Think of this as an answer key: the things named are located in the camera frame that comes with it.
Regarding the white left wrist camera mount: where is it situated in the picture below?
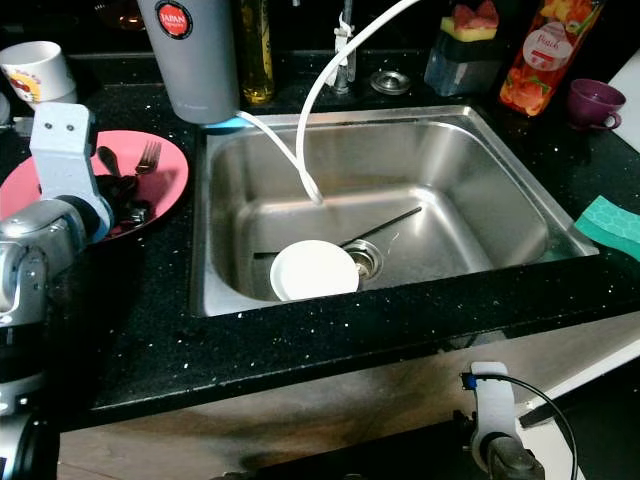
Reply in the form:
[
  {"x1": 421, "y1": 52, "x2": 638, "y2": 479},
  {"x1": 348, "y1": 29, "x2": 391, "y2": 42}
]
[{"x1": 28, "y1": 102, "x2": 111, "y2": 246}]

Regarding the round silver sink plug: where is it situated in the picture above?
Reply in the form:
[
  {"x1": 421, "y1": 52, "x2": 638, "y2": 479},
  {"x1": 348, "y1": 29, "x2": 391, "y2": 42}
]
[{"x1": 369, "y1": 69, "x2": 414, "y2": 97}]

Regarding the purple cup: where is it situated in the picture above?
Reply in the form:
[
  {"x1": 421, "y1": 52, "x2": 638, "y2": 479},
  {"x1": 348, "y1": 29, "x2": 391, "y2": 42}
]
[{"x1": 565, "y1": 78, "x2": 627, "y2": 131}]

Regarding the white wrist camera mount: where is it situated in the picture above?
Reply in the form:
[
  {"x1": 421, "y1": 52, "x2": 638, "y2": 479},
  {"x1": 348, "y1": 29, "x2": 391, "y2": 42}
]
[
  {"x1": 466, "y1": 362, "x2": 521, "y2": 461},
  {"x1": 28, "y1": 102, "x2": 111, "y2": 246}
]

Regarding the stainless steel sink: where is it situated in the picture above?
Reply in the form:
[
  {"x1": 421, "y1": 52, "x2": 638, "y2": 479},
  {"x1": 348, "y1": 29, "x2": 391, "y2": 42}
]
[{"x1": 190, "y1": 105, "x2": 601, "y2": 319}]

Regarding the yellow sponge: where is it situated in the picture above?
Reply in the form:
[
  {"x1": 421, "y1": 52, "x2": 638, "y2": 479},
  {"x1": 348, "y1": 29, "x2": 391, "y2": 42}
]
[{"x1": 440, "y1": 15, "x2": 501, "y2": 44}]

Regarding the brown wooden cabinet front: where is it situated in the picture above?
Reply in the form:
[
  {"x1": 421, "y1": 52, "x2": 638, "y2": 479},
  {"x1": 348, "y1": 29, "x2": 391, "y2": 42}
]
[{"x1": 58, "y1": 318, "x2": 640, "y2": 480}]

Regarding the green patterned sponge cloth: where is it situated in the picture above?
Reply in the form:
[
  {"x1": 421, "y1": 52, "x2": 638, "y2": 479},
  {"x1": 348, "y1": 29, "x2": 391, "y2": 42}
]
[{"x1": 574, "y1": 195, "x2": 640, "y2": 263}]

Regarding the yellow oil bottle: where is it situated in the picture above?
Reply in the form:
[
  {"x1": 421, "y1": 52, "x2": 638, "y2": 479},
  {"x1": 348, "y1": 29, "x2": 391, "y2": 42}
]
[{"x1": 240, "y1": 0, "x2": 276, "y2": 106}]

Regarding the pink plate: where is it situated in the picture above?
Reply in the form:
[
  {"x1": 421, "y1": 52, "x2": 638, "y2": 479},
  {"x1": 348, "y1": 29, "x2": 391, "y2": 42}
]
[{"x1": 0, "y1": 130, "x2": 190, "y2": 242}]

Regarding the white printed cup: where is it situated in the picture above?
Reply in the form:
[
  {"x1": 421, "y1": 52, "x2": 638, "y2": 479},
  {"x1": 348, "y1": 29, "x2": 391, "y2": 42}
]
[{"x1": 0, "y1": 42, "x2": 77, "y2": 107}]

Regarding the peach dish soap bottle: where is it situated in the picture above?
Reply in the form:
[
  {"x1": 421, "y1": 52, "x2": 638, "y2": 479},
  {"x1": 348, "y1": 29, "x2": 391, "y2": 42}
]
[{"x1": 500, "y1": 0, "x2": 607, "y2": 119}]

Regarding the silver fork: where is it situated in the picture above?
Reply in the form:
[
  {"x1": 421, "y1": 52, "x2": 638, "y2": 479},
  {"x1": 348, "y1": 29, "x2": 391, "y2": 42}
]
[{"x1": 134, "y1": 140, "x2": 164, "y2": 181}]

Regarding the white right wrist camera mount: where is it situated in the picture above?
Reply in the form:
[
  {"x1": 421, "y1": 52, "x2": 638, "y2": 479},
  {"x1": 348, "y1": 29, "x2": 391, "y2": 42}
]
[{"x1": 466, "y1": 362, "x2": 521, "y2": 461}]

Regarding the dark sponge holder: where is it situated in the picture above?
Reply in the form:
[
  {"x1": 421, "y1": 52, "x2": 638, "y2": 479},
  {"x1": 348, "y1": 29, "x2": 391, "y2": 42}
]
[{"x1": 423, "y1": 30, "x2": 501, "y2": 98}]

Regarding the long thin black utensil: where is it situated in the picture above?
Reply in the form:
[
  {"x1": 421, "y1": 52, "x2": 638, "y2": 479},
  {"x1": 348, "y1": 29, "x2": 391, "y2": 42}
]
[{"x1": 340, "y1": 206, "x2": 424, "y2": 249}]

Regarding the white panel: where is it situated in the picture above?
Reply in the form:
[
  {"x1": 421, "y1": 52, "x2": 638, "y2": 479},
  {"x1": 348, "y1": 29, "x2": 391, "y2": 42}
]
[{"x1": 603, "y1": 48, "x2": 640, "y2": 153}]

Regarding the long curved white hose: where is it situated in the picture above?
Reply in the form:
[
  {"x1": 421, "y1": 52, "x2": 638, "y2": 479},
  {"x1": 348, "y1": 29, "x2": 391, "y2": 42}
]
[{"x1": 295, "y1": 0, "x2": 421, "y2": 204}]

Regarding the steel sink drain strainer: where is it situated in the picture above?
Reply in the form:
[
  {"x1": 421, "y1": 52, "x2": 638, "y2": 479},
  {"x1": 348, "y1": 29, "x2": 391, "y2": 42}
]
[{"x1": 345, "y1": 240, "x2": 384, "y2": 282}]

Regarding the chrome faucet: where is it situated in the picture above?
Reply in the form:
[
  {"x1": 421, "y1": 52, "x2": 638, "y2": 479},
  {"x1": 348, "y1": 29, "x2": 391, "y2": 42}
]
[{"x1": 333, "y1": 0, "x2": 363, "y2": 97}]

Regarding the white round plate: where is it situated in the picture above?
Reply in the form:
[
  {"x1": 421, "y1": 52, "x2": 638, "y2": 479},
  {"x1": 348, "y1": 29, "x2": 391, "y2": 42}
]
[{"x1": 269, "y1": 240, "x2": 360, "y2": 303}]

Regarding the grey water filter cylinder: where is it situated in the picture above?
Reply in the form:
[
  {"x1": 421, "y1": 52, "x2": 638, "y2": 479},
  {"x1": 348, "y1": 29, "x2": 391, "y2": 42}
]
[{"x1": 138, "y1": 0, "x2": 245, "y2": 131}]

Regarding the short white hose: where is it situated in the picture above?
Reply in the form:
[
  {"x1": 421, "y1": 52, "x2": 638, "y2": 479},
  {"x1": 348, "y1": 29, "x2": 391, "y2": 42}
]
[{"x1": 238, "y1": 110, "x2": 323, "y2": 204}]

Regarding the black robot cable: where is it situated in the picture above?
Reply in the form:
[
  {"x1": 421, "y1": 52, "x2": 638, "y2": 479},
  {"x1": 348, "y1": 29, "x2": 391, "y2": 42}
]
[{"x1": 508, "y1": 375, "x2": 579, "y2": 480}]

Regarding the red scrubber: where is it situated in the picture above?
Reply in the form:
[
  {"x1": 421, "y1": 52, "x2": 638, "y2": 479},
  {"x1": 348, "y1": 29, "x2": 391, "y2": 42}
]
[{"x1": 453, "y1": 0, "x2": 501, "y2": 31}]

